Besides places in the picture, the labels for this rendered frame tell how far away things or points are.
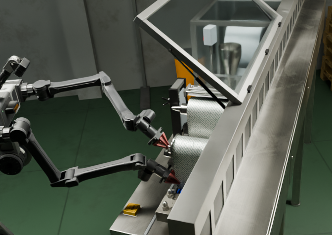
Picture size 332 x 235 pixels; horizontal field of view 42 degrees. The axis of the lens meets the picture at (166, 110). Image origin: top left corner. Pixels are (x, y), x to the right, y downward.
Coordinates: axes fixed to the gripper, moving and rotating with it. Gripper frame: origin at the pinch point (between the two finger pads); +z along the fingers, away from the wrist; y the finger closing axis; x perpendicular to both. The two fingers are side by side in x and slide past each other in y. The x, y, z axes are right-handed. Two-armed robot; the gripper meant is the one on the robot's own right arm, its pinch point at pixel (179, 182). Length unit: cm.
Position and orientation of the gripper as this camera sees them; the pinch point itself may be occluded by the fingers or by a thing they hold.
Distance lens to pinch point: 231.4
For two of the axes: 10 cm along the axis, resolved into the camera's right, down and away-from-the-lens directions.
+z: 8.5, 5.2, -0.7
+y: -3.6, 4.9, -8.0
